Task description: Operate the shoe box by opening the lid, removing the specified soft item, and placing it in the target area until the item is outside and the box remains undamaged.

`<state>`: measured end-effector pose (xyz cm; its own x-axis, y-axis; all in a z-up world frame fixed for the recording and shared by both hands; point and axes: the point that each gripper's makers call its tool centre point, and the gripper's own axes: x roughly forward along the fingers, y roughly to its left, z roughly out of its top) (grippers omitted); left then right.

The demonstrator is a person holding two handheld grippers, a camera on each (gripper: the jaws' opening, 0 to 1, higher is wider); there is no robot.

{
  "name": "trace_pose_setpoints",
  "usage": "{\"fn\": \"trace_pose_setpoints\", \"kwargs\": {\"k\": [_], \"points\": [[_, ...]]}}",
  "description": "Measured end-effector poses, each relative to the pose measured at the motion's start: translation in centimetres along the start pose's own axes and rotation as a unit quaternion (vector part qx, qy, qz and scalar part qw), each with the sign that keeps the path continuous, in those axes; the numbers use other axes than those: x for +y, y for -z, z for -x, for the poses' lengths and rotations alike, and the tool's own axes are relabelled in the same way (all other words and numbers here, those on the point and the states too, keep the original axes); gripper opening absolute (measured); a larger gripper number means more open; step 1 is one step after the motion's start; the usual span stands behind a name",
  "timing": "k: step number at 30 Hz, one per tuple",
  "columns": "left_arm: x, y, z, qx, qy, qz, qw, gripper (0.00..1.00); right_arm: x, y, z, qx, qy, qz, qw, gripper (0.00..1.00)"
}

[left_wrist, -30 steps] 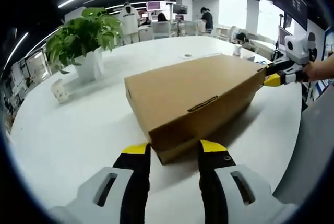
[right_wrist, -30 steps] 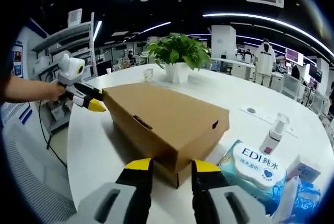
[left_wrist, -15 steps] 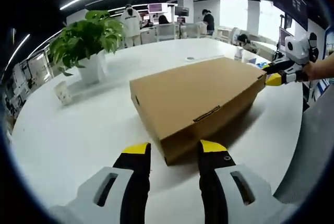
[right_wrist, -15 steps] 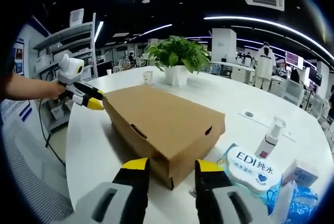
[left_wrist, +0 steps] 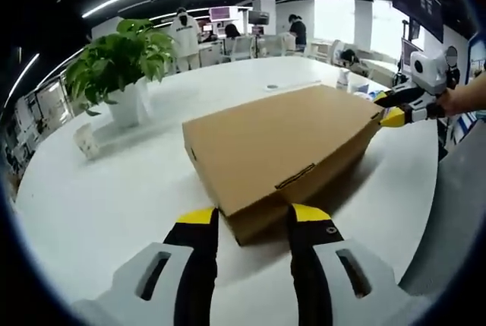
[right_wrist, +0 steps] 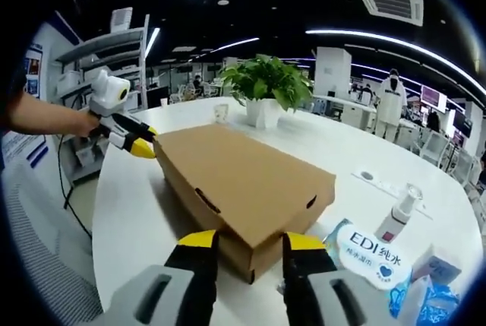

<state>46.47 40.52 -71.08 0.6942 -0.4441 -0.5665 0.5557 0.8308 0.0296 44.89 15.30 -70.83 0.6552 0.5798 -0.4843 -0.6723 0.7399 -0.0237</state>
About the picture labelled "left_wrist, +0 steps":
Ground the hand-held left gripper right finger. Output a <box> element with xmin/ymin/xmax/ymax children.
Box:
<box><xmin>286</xmin><ymin>203</ymin><xmax>418</xmax><ymax>326</ymax></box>

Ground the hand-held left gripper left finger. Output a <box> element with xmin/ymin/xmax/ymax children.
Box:
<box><xmin>71</xmin><ymin>206</ymin><xmax>221</xmax><ymax>326</ymax></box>

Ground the brown cardboard shoe box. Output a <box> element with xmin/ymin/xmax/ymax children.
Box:
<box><xmin>181</xmin><ymin>84</ymin><xmax>385</xmax><ymax>247</ymax></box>

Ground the person's right hand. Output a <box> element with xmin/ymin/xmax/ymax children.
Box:
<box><xmin>436</xmin><ymin>88</ymin><xmax>462</xmax><ymax>117</ymax></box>

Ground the black rounded object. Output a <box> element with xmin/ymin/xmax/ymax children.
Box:
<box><xmin>340</xmin><ymin>48</ymin><xmax>361</xmax><ymax>65</ymax></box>

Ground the white mesh office chair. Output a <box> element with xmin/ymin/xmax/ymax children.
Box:
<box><xmin>394</xmin><ymin>119</ymin><xmax>486</xmax><ymax>304</ymax></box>

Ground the white paper cup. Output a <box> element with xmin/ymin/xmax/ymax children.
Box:
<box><xmin>74</xmin><ymin>123</ymin><xmax>100</xmax><ymax>160</ymax></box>

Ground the green plant in white pot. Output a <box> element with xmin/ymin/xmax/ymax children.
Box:
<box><xmin>64</xmin><ymin>17</ymin><xmax>179</xmax><ymax>128</ymax></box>

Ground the dark screen monitor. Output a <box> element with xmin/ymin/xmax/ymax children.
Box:
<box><xmin>248</xmin><ymin>10</ymin><xmax>270</xmax><ymax>25</ymax></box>

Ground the group of white office chairs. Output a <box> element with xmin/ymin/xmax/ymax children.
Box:
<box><xmin>223</xmin><ymin>33</ymin><xmax>342</xmax><ymax>65</ymax></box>

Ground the pink screen monitor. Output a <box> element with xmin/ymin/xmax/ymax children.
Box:
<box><xmin>209</xmin><ymin>6</ymin><xmax>237</xmax><ymax>23</ymax></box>

